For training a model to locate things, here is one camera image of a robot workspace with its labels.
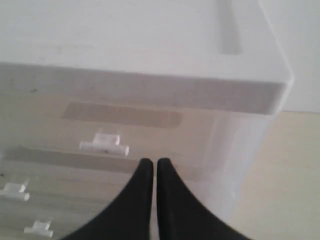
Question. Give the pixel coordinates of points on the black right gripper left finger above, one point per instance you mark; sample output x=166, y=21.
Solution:
x=128, y=216

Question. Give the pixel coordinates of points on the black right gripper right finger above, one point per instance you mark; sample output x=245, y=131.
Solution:
x=180, y=215

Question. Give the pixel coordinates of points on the small drawer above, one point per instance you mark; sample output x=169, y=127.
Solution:
x=76, y=133

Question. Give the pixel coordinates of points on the middle wide drawer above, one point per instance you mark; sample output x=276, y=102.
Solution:
x=59, y=186

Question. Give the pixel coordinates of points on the wide drawer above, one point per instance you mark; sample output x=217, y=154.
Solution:
x=37, y=225
x=59, y=186

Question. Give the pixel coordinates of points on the bottom wide drawer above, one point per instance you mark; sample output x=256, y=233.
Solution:
x=37, y=225

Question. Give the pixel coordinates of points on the white translucent drawer cabinet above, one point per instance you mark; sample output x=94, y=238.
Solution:
x=216, y=55

